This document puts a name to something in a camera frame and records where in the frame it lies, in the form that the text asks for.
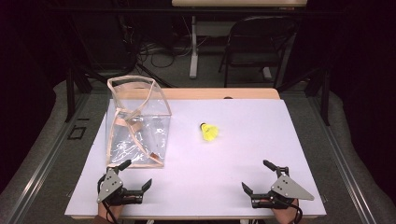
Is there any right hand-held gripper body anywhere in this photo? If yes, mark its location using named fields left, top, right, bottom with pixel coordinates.
left=251, top=167, right=316, bottom=209

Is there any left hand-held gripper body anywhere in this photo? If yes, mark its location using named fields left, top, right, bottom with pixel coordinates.
left=96, top=167, right=145, bottom=206

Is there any transparent bag with beige trim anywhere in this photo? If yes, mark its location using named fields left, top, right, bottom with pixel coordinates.
left=106, top=75, right=173, bottom=169

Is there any yellow shuttlecock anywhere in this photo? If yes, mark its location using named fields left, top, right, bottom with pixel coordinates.
left=199, top=122, right=219, bottom=143

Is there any person's left hand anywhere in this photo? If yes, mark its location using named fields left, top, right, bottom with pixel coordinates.
left=98, top=202, right=125, bottom=223

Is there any person's right hand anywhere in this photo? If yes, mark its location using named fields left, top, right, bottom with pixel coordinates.
left=270, top=199, right=301, bottom=223

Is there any white table sheet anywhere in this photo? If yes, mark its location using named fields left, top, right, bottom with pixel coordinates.
left=64, top=98, right=327, bottom=218

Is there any black metal stand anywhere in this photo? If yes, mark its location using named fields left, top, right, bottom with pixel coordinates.
left=276, top=67, right=332, bottom=127
left=64, top=66, right=92, bottom=123

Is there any black folding chair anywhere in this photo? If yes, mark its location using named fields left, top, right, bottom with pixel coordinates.
left=219, top=16, right=298, bottom=90

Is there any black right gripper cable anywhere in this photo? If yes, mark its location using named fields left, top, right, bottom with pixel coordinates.
left=278, top=197, right=304, bottom=224

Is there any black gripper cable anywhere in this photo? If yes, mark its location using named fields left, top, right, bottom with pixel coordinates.
left=278, top=197, right=304, bottom=224
left=98, top=181, right=120, bottom=224

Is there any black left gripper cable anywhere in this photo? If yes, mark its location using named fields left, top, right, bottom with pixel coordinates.
left=98, top=181, right=120, bottom=224

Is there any metal floor rail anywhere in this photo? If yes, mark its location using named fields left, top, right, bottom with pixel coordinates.
left=307, top=92, right=379, bottom=224
left=4, top=92, right=92, bottom=224

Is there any bundle of floor cables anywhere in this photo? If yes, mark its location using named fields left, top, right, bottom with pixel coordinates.
left=136, top=36, right=195, bottom=70

